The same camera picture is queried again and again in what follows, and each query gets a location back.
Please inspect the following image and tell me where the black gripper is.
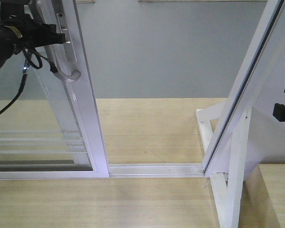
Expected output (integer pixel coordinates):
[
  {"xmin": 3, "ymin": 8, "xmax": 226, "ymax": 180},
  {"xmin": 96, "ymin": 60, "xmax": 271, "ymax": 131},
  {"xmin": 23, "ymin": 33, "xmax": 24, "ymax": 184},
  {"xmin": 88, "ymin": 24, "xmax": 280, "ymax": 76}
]
[{"xmin": 26, "ymin": 14, "xmax": 65, "ymax": 48}]

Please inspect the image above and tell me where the silver door handle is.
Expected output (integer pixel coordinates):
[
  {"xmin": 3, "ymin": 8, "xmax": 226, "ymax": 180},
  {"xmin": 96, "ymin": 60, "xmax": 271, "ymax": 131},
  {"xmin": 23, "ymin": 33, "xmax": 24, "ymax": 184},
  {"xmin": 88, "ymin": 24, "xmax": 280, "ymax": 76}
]
[{"xmin": 35, "ymin": 0, "xmax": 81, "ymax": 83}]

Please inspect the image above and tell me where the white framed transparent sliding door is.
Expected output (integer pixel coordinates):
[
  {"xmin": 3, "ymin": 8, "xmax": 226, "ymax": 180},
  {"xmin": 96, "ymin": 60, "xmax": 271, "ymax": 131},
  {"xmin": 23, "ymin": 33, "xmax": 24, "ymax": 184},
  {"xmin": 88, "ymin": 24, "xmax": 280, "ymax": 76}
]
[{"xmin": 0, "ymin": 0, "xmax": 109, "ymax": 180}]

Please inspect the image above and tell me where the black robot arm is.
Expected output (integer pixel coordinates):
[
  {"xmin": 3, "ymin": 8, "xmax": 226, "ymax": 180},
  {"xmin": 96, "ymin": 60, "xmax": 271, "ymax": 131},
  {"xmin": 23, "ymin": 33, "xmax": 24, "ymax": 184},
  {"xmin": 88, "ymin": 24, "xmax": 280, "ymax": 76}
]
[{"xmin": 0, "ymin": 0, "xmax": 66, "ymax": 73}]

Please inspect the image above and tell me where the aluminium door floor track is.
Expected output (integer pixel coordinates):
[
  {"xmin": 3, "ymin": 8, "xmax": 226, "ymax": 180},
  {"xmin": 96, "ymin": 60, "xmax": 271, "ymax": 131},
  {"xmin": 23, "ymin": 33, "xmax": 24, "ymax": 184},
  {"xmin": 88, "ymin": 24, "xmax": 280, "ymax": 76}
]
[{"xmin": 109, "ymin": 163, "xmax": 204, "ymax": 178}]

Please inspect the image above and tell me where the white wooden support brace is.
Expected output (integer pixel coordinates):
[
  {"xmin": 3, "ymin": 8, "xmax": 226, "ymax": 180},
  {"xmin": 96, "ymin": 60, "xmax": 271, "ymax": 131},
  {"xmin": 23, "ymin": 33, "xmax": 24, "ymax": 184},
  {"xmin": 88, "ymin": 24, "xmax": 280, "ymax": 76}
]
[{"xmin": 209, "ymin": 109, "xmax": 252, "ymax": 228}]

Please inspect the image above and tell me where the light wooden platform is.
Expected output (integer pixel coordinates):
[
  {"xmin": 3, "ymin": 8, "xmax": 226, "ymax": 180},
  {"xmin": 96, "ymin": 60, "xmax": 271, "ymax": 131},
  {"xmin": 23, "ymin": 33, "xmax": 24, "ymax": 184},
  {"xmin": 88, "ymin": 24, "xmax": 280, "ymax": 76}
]
[{"xmin": 0, "ymin": 98, "xmax": 285, "ymax": 228}]

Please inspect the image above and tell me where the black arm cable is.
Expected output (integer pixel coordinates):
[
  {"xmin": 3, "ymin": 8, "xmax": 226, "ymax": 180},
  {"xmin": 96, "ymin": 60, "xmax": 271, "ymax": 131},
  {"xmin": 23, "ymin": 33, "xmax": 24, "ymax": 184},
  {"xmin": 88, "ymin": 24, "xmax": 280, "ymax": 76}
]
[{"xmin": 0, "ymin": 46, "xmax": 59, "ymax": 121}]

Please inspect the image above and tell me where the white side wall panel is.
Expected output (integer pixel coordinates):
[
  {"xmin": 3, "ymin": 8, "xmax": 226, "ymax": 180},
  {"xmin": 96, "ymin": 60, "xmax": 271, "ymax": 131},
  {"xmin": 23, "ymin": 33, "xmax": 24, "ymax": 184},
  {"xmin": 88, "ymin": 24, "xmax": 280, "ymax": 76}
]
[{"xmin": 244, "ymin": 4, "xmax": 285, "ymax": 178}]

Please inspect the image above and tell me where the white door jamb post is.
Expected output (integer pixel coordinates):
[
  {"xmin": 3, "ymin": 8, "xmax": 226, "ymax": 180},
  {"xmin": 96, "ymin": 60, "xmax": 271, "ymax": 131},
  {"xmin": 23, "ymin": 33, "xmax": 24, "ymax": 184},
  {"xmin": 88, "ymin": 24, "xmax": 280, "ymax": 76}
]
[{"xmin": 202, "ymin": 0, "xmax": 285, "ymax": 177}]

